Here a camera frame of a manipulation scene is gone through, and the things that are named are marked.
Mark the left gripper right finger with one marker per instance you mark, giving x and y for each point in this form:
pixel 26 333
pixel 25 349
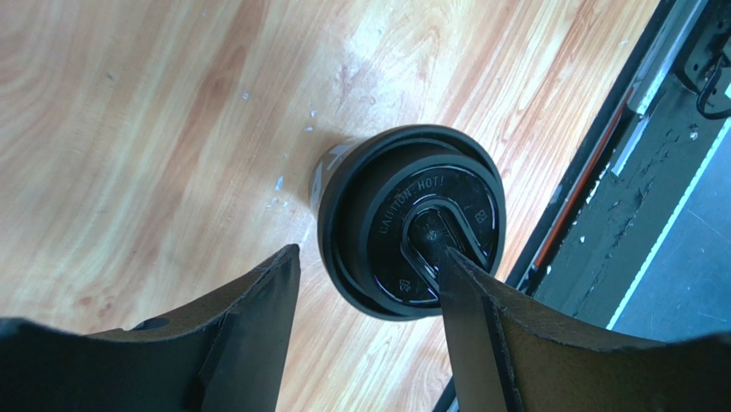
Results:
pixel 509 352

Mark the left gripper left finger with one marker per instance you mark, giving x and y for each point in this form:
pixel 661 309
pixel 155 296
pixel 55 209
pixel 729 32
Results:
pixel 224 351

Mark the black plastic cup lid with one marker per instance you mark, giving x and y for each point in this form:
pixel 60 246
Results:
pixel 395 203

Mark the single black coffee cup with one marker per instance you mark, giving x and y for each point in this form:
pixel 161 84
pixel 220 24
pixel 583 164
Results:
pixel 324 169

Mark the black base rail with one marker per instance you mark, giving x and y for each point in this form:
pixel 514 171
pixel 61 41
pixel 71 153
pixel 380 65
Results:
pixel 638 239

